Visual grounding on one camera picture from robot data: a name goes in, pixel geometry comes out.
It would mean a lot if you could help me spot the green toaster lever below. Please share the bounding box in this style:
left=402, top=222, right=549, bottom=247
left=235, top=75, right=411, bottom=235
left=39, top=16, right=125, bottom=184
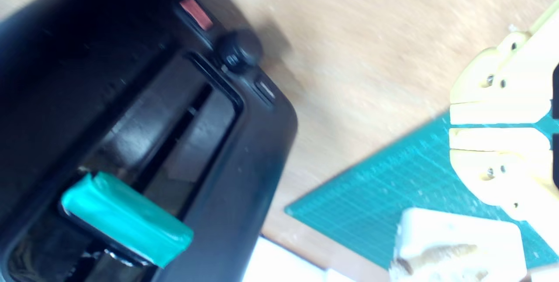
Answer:
left=60, top=172, right=194, bottom=268

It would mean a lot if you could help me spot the black two-slot toaster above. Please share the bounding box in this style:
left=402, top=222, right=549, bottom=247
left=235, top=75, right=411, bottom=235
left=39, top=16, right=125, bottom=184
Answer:
left=0, top=0, right=299, bottom=282

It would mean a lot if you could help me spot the white block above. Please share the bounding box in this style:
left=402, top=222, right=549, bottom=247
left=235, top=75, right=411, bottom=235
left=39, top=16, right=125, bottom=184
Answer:
left=389, top=207, right=527, bottom=282

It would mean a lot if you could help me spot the brown bread slice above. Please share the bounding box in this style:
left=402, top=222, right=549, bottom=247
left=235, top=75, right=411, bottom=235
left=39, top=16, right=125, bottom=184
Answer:
left=390, top=244, right=490, bottom=282

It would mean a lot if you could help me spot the green cutting mat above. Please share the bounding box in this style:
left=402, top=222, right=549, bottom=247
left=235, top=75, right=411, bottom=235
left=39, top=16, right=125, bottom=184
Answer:
left=284, top=112, right=559, bottom=270

